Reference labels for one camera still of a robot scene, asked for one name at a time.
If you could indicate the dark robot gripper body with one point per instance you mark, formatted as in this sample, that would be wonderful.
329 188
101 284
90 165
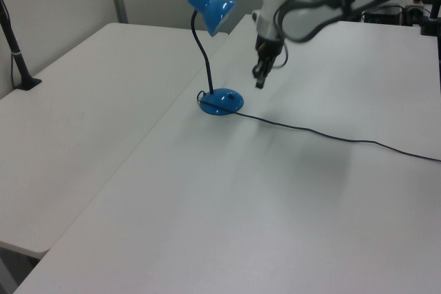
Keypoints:
270 44

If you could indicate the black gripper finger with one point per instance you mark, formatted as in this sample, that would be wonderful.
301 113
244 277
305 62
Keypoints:
259 77
270 65

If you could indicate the blue gooseneck desk lamp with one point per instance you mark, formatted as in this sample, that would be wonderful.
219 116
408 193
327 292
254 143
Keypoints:
220 102

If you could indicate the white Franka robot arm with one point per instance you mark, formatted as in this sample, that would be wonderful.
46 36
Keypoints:
344 1

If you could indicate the black electronics box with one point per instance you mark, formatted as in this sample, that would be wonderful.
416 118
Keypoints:
386 15

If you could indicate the black pole stand with base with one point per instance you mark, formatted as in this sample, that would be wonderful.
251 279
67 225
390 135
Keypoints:
20 65

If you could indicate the black clamped camera stand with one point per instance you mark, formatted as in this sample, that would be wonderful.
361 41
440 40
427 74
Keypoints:
430 22

